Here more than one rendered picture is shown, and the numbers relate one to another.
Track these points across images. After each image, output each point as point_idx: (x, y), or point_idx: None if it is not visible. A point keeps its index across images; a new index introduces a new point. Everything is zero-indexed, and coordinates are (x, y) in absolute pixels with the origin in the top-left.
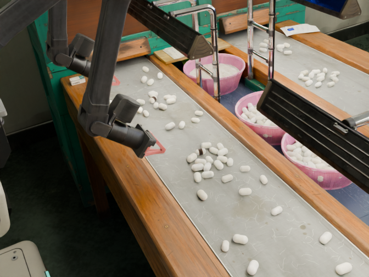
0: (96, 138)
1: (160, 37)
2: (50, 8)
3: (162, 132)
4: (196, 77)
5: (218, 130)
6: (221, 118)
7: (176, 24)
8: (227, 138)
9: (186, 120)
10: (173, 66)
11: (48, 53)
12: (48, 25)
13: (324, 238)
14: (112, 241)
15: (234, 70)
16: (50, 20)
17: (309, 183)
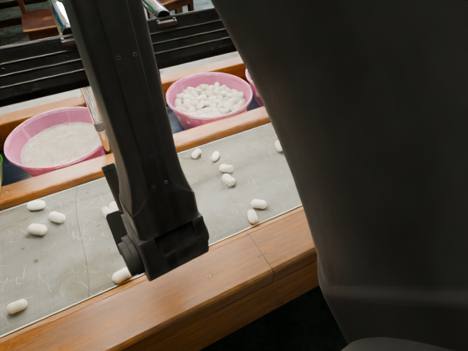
0: (271, 268)
1: (177, 64)
2: (152, 102)
3: (239, 191)
4: (90, 151)
5: (239, 139)
6: (225, 129)
7: (209, 15)
8: (257, 133)
9: (208, 168)
10: (19, 182)
11: (175, 252)
12: (156, 169)
13: None
14: None
15: (68, 126)
16: (163, 143)
17: None
